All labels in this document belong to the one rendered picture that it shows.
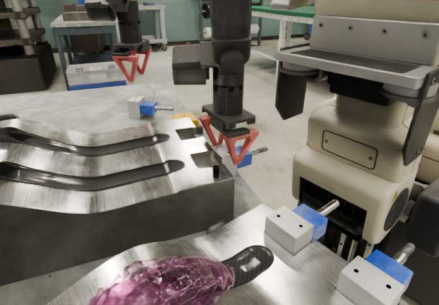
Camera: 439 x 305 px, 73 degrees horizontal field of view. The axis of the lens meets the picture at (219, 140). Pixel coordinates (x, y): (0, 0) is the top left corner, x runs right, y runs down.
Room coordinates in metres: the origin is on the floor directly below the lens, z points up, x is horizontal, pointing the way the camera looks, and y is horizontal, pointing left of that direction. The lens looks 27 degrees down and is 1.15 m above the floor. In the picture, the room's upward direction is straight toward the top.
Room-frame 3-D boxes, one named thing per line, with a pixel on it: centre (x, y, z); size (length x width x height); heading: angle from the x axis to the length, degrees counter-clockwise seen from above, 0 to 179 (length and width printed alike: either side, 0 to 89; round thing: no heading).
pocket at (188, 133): (0.54, 0.06, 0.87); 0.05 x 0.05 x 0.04; 21
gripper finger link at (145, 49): (0.87, 0.24, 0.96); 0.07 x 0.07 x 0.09; 82
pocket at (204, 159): (0.43, 0.02, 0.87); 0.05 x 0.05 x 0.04; 21
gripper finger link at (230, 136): (0.51, -0.03, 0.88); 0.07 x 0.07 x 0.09; 30
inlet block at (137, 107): (0.84, 0.20, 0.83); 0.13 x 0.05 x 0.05; 83
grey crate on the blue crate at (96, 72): (3.41, 1.41, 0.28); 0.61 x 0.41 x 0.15; 111
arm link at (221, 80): (0.54, -0.01, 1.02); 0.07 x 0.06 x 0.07; 92
